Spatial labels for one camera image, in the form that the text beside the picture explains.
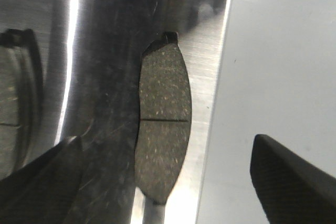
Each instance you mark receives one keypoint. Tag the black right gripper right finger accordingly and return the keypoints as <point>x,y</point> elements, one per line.
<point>290,189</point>

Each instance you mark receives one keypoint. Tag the brake pad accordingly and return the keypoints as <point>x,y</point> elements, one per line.
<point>165,118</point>

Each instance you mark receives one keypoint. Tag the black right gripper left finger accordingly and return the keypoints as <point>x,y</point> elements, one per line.
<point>44,190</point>

